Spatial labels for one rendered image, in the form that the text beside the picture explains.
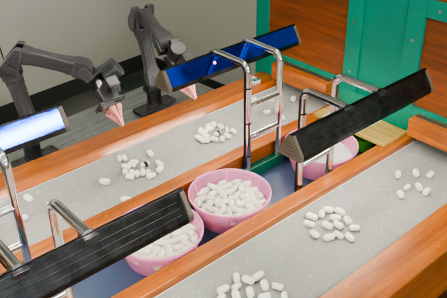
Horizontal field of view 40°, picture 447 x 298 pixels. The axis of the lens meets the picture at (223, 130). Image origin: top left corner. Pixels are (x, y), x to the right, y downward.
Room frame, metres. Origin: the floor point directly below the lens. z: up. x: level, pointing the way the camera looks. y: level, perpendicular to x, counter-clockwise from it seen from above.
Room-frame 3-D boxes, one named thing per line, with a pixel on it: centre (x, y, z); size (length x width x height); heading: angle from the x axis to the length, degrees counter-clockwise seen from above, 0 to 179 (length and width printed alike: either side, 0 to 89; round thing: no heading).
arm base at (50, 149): (1.96, 0.72, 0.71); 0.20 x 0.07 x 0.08; 136
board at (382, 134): (2.02, -0.51, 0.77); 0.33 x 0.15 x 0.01; 41
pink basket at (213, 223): (1.59, -0.02, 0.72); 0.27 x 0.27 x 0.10
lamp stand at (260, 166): (1.92, -0.09, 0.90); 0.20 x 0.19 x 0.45; 131
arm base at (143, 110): (2.39, 0.30, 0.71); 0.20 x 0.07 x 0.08; 136
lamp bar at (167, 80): (1.98, -0.04, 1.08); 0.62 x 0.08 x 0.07; 131
